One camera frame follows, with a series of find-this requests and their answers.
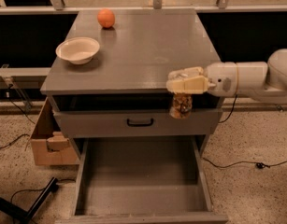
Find grey drawer cabinet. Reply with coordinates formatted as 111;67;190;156
41;9;222;152

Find metal rail frame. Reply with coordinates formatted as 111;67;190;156
0;0;287;110

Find black cable floor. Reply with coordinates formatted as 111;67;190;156
0;83;36;150
202;157;287;170

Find closed grey upper drawer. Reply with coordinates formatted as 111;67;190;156
54;109;222;138

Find black cable right floor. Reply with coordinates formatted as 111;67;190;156
202;157;287;170

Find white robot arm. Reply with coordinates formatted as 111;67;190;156
166;49;287;105

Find black drawer handle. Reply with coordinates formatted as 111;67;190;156
126;119;154;127

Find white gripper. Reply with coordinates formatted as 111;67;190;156
166;63;237;97

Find white bowl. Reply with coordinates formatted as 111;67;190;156
55;37;100;64

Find orange soda can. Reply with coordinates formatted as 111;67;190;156
169;93;193;119

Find orange fruit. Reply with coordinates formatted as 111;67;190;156
97;8;115;29

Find open grey lower drawer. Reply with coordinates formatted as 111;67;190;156
55;136;228;224

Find black cable left floor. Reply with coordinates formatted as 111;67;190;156
0;83;36;150

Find black metal stand leg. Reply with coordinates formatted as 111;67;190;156
0;177;58;224

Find black cable behind cabinet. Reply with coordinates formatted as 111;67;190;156
219;95;240;124

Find cardboard box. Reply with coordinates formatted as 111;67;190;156
30;99;79;166

